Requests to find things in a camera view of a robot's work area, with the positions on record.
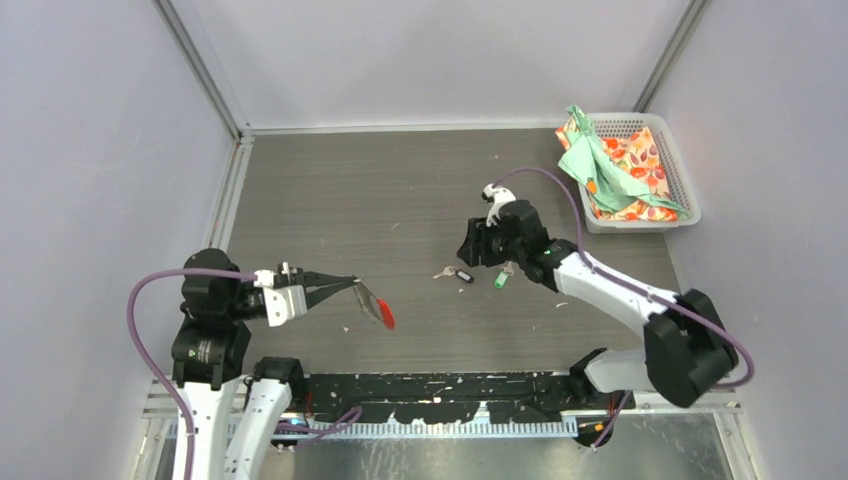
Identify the green cloth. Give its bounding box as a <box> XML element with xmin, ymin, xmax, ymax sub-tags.
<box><xmin>557</xmin><ymin>104</ymin><xmax>689</xmax><ymax>217</ymax></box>

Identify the orange patterned cloth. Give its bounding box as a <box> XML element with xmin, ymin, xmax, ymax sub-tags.
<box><xmin>555</xmin><ymin>115</ymin><xmax>678</xmax><ymax>223</ymax></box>

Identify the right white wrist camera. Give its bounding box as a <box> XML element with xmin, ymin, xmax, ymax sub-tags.
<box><xmin>482</xmin><ymin>183</ymin><xmax>516</xmax><ymax>227</ymax></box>

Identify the key with black tag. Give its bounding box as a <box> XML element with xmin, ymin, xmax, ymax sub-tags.
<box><xmin>433</xmin><ymin>266</ymin><xmax>475</xmax><ymax>284</ymax></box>

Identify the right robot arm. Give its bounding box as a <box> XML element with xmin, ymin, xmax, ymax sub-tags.
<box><xmin>457</xmin><ymin>200</ymin><xmax>739</xmax><ymax>411</ymax></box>

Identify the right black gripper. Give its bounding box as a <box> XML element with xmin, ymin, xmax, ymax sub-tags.
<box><xmin>458</xmin><ymin>217</ymin><xmax>526</xmax><ymax>269</ymax></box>

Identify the white slotted cable duct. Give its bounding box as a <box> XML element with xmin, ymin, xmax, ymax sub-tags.
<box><xmin>271</xmin><ymin>411</ymin><xmax>578</xmax><ymax>442</ymax></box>

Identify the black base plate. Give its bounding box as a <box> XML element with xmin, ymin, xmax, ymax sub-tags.
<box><xmin>288</xmin><ymin>371</ymin><xmax>623</xmax><ymax>425</ymax></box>

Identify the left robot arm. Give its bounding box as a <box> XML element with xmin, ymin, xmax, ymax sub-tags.
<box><xmin>171</xmin><ymin>248</ymin><xmax>358</xmax><ymax>479</ymax></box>

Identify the red handled metal keyring holder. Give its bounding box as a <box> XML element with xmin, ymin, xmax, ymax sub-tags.
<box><xmin>353</xmin><ymin>279</ymin><xmax>396</xmax><ymax>330</ymax></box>

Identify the aluminium rail frame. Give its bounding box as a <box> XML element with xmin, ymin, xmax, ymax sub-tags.
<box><xmin>141</xmin><ymin>374</ymin><xmax>742</xmax><ymax>420</ymax></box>

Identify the key with green tag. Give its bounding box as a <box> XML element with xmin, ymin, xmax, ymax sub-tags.
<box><xmin>494</xmin><ymin>261</ymin><xmax>515</xmax><ymax>289</ymax></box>

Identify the white plastic basket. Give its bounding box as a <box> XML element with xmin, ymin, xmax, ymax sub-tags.
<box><xmin>579</xmin><ymin>112</ymin><xmax>701</xmax><ymax>234</ymax></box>

